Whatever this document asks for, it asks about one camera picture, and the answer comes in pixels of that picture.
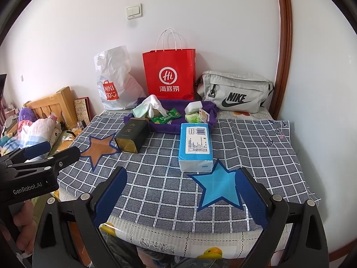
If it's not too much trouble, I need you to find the white plastic shopping bag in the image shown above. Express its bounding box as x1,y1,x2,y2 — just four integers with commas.
94,45,147,111

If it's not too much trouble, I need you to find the doodle cover notebook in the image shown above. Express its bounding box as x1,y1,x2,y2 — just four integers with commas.
74,98,91,123

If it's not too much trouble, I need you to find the duck print bed sheet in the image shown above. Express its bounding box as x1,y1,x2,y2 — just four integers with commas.
58,109,318,268

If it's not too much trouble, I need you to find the purple plush toy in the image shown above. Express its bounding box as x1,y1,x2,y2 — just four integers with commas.
18,107,37,122

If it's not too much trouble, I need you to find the green wipe packet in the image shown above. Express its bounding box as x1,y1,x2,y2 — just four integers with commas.
152,108,182,125

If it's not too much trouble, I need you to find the wooden headboard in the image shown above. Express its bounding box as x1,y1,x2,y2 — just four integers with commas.
24,86,77,123

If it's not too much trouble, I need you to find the brown star sticker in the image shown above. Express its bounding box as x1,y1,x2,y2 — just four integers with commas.
80,133,122,172

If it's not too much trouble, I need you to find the blue star sticker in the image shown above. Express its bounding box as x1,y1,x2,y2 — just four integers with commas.
187,159,244,210

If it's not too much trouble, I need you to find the brown wooden door frame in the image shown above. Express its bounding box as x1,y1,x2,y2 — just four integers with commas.
269,0,293,119

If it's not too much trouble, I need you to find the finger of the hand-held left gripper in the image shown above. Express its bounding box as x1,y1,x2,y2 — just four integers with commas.
0,146,81,179
0,141,51,164

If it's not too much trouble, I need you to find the grey waist bag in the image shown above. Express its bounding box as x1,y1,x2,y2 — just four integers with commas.
195,71,275,114

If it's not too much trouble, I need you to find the white glove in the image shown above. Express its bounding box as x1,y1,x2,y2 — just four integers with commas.
142,95,168,118

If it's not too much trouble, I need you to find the dark tea tin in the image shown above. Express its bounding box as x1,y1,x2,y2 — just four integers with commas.
114,118,149,154

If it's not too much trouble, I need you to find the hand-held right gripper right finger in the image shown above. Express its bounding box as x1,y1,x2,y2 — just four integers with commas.
235,167,330,268

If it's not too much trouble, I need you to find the red paper bag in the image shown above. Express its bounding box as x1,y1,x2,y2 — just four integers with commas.
142,28,196,101

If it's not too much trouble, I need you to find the grey checked cloth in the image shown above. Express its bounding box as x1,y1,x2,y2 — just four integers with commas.
57,110,321,232

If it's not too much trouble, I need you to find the purple fabric storage basket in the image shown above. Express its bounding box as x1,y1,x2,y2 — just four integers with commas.
123,98,218,134

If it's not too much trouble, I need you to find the white patterned blanket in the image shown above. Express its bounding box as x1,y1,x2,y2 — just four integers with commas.
0,117,62,151

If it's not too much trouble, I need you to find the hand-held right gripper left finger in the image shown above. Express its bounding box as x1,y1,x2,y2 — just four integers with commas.
32,166,128,268

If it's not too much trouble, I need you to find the person's left hand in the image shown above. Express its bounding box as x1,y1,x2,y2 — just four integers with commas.
11,199,37,253

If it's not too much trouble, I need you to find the white light switch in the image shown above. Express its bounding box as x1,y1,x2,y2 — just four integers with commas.
126,3,143,20

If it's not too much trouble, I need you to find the blue tissue pack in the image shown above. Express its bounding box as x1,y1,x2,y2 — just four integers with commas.
178,122,215,173

